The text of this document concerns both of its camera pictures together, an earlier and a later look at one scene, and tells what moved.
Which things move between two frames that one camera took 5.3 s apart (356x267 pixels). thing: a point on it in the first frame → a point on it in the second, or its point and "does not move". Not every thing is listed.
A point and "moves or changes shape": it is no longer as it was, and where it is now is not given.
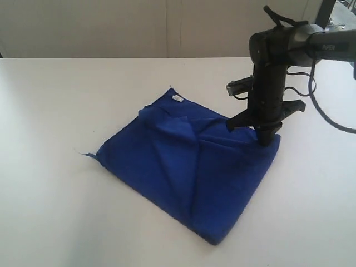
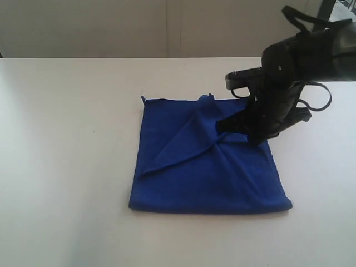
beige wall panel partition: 142,28 does not move
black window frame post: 325,13 does not move
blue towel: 184,158 moves or changes shape
